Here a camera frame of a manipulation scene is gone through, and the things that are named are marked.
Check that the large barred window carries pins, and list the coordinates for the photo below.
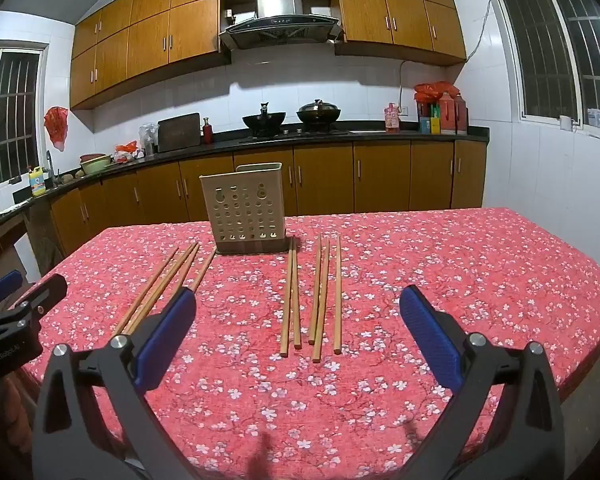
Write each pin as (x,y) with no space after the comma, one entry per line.
(555,45)

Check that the hanging red plastic bag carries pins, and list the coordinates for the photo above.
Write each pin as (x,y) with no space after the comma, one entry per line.
(56,127)

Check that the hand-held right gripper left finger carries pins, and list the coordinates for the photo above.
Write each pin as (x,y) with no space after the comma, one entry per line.
(165,340)

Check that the metal faucet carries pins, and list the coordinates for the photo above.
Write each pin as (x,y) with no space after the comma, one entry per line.
(51,165)

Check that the blue and yellow box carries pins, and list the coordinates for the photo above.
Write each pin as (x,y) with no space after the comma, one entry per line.
(429,125)

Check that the black kitchen countertop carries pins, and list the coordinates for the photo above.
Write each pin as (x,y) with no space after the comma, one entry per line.
(370,135)

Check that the green basin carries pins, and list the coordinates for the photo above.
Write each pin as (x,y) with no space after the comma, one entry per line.
(95,164)

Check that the translucent plastic jug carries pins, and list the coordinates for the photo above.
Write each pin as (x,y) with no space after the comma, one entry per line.
(596,118)

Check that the steel range hood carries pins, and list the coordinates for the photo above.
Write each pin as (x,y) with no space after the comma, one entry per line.
(280,25)

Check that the yellow detergent bottle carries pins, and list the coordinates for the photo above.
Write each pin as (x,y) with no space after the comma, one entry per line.
(37,182)

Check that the red floral tablecloth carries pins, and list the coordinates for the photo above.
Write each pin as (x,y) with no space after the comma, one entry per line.
(380,285)

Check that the crumpled red plastic bag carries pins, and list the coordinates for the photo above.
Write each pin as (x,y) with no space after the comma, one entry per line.
(432,92)

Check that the brown wall cabinet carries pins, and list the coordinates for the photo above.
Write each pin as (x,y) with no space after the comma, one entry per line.
(400,15)
(145,35)

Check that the beige perforated chopstick holder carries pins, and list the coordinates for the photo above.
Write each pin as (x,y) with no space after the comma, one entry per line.
(245,200)

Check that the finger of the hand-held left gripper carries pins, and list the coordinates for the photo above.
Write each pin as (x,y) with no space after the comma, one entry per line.
(45,292)
(2,282)

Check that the pink bottle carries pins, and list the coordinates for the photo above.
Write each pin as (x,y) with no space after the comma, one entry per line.
(392,120)

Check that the black wok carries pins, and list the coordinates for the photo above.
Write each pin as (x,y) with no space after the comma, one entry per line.
(265,122)

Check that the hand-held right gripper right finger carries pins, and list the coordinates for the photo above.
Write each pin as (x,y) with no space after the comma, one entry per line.
(430,340)

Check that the red and white plastic bag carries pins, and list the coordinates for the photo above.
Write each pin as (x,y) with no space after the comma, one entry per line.
(127,152)

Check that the clear plastic bag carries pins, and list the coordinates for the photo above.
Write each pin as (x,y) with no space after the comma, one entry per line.
(149,137)

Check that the white cup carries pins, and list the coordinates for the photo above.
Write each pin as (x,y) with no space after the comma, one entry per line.
(566,123)

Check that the brown base cabinets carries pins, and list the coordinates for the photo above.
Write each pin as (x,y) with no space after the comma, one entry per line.
(380,175)

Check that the dark wooden cutting board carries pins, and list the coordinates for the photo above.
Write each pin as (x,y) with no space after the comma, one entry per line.
(179,132)

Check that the barred window with white frame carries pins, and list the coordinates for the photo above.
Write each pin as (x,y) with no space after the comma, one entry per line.
(10,110)

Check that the gas stove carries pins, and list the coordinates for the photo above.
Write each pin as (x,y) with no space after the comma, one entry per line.
(300,132)

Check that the lidded black pot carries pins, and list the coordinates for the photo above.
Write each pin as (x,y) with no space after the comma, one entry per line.
(318,112)

